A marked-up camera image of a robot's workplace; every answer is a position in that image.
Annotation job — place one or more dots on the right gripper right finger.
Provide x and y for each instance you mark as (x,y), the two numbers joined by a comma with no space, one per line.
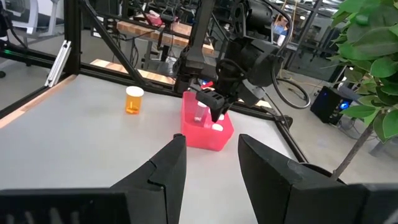
(280,193)

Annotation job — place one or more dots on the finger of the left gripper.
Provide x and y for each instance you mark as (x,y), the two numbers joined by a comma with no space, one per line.
(220,113)

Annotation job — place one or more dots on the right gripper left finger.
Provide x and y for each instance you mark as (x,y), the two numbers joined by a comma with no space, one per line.
(161,186)

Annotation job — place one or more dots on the pink pill bottle white cap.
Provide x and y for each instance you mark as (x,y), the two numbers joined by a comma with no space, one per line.
(200,113)

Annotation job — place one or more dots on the orange pill bottle white cap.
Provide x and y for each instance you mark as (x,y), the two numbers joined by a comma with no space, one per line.
(134,99)

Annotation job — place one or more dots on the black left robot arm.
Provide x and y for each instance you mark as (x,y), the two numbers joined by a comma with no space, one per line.
(258,62)

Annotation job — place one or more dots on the pink plastic bin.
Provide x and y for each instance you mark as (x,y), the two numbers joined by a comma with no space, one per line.
(202,140)

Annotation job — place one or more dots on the black table clamp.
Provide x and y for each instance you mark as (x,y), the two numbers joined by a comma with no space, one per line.
(286,121)

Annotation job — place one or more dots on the person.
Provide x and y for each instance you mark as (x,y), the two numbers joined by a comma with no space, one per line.
(280,29)

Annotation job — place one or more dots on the black desktop computer case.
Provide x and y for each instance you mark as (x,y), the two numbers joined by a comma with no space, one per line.
(326,104)

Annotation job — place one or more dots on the wooden top workbench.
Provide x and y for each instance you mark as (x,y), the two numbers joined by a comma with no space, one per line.
(140,31)

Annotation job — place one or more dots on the green plant in black pot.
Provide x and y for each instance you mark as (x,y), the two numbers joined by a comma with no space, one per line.
(373,40)

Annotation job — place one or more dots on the silver aluminium profile bar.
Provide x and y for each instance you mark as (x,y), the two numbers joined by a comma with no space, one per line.
(59,62)

